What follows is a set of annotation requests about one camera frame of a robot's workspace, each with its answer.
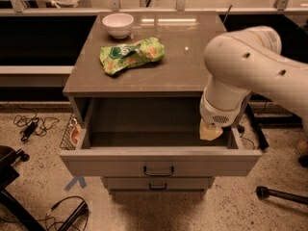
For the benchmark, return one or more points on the grey top drawer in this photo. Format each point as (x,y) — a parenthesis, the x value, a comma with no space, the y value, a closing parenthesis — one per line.
(153,137)

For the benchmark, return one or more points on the black office chair base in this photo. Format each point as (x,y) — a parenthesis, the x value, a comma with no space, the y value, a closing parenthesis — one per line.
(8,199)

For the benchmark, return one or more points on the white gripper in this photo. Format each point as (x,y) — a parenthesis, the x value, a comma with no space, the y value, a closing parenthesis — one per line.
(218,115)

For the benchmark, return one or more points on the grey drawer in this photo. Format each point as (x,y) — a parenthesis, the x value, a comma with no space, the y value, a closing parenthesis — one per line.
(113,184)
(153,137)

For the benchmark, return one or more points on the black bar behind cabinet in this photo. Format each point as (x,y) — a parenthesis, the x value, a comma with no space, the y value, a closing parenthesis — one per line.
(263,144)

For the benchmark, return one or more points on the black stand with cable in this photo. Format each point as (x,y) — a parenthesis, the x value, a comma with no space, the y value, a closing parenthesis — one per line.
(82,210)

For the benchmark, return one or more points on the black pole on floor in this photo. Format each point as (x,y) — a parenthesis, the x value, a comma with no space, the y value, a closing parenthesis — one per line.
(264,193)

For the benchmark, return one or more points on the grey bottom drawer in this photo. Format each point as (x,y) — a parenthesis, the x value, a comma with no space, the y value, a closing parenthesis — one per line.
(113,184)

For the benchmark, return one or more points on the grey drawer cabinet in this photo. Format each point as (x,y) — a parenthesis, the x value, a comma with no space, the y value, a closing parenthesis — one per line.
(181,73)

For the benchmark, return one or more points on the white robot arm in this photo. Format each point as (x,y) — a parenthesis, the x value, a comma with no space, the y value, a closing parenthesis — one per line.
(243,62)

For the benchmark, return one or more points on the wire basket with items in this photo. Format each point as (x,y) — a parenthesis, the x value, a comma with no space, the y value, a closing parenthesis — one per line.
(71,134)

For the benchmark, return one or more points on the green snack bag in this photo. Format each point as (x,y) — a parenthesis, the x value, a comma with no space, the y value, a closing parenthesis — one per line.
(130,55)

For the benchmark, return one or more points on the blue tape cross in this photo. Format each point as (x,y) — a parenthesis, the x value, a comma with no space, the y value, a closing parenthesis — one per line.
(76,180)

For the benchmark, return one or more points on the white ceramic bowl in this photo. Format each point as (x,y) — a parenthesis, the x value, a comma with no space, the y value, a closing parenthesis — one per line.
(118,25)

